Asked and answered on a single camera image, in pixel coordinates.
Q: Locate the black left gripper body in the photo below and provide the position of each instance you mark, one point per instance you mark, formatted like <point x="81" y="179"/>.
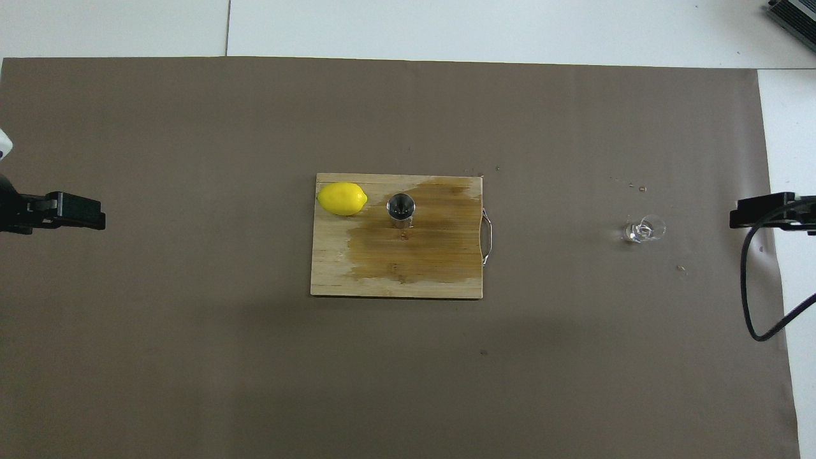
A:
<point x="11" y="207"/>

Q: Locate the small clear glass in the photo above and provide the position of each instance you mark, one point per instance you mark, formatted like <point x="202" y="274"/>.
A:
<point x="644" y="229"/>

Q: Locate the steel double jigger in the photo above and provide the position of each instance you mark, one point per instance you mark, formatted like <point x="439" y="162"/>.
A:
<point x="401" y="207"/>

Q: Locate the brown paper table mat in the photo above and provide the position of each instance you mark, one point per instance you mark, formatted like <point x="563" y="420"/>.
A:
<point x="191" y="350"/>

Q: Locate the grey finned metal device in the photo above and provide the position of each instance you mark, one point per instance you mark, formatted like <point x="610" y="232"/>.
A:
<point x="797" y="19"/>

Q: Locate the yellow lemon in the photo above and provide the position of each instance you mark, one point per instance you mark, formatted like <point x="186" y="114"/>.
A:
<point x="342" y="199"/>

